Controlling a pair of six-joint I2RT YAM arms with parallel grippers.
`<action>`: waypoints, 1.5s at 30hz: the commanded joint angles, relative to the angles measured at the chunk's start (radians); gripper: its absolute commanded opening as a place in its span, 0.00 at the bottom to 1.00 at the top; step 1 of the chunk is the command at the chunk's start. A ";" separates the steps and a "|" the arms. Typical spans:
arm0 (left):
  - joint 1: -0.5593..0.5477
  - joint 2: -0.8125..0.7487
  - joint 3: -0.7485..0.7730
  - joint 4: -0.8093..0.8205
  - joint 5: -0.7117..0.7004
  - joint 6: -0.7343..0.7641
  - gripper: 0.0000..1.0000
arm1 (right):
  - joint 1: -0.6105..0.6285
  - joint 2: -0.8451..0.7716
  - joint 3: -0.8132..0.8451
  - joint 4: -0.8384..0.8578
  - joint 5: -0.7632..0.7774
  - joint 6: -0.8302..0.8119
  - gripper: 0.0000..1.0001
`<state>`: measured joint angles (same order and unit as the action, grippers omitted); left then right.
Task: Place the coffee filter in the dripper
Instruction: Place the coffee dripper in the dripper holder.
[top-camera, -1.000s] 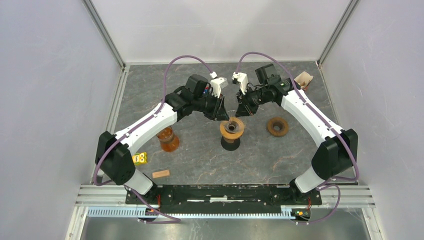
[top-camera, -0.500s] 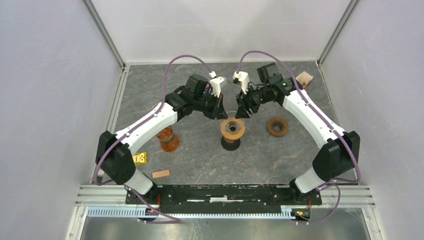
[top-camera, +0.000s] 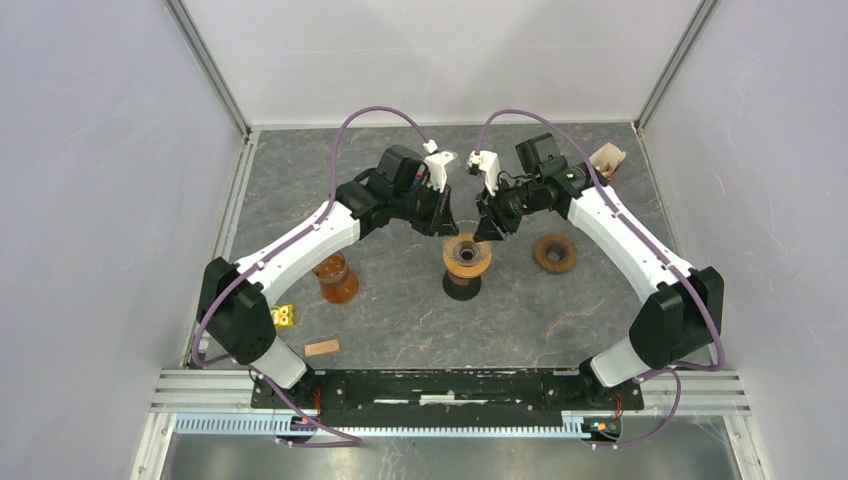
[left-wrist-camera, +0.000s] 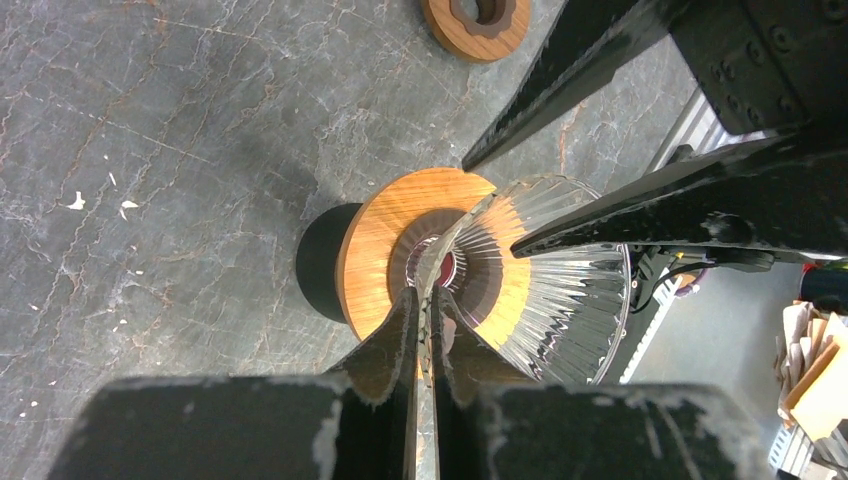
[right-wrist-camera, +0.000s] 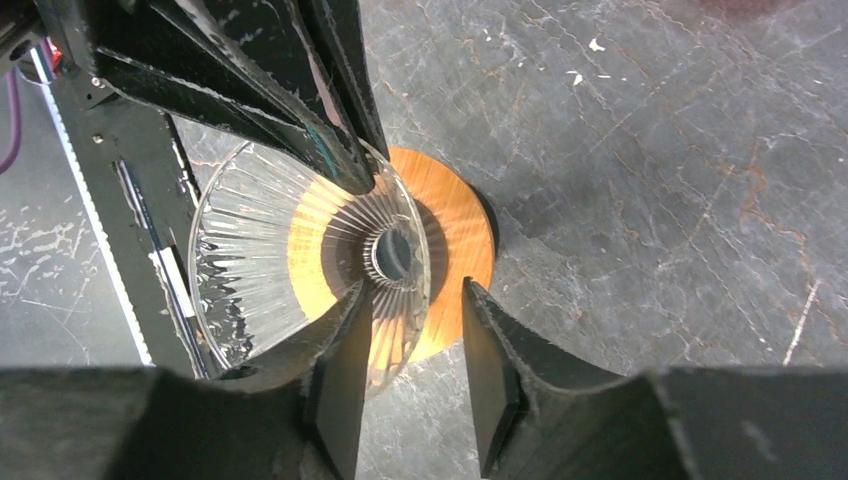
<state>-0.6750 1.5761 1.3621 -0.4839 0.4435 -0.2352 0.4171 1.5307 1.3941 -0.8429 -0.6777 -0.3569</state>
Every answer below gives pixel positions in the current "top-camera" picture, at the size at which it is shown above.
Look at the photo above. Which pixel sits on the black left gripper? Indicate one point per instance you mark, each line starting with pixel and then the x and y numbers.
pixel 447 225

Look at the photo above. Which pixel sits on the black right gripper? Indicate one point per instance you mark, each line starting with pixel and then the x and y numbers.
pixel 487 229

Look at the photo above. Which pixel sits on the dark smoky glass dripper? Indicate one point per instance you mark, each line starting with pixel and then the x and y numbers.
pixel 462 251

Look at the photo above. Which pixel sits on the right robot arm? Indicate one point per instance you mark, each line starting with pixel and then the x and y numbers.
pixel 682 306

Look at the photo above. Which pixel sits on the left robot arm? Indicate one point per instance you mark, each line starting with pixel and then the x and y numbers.
pixel 235 299

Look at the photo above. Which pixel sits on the orange filter box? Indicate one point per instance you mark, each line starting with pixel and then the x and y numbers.
pixel 607 160

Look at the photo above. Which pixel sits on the amber glass flask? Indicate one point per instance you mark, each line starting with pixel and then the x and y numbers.
pixel 339 284

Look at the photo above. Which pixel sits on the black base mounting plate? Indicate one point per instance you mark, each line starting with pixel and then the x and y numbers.
pixel 487 397

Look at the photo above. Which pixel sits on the small wooden plank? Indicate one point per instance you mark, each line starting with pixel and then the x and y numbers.
pixel 322 348

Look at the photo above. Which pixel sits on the yellow toy block figure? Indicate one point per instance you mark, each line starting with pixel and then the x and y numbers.
pixel 283 316

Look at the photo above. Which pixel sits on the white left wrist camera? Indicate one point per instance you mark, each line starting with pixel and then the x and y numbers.
pixel 438 165

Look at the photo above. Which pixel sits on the grey slotted cable duct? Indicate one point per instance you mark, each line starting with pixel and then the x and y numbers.
pixel 293 427

